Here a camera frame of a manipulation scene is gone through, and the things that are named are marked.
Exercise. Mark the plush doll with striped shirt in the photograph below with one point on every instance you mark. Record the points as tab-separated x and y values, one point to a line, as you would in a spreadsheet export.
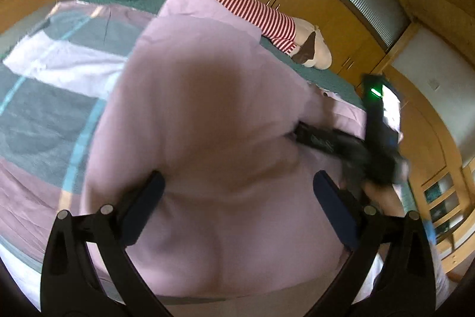
295	37

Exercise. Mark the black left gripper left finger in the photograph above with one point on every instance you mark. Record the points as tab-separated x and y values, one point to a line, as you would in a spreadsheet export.
69	284

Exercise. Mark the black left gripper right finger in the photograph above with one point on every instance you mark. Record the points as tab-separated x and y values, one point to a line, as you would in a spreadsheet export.
406	285

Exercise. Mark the striped grey pink bedsheet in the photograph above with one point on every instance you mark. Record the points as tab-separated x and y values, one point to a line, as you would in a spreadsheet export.
55	85

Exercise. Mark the person's right hand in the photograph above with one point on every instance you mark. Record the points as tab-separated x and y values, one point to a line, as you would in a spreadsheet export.
385	198

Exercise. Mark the wooden shelf with glass panels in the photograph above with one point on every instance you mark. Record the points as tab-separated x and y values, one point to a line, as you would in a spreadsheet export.
443	190

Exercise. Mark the pink jacket with black trim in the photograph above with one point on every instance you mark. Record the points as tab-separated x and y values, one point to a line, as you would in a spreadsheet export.
204	103

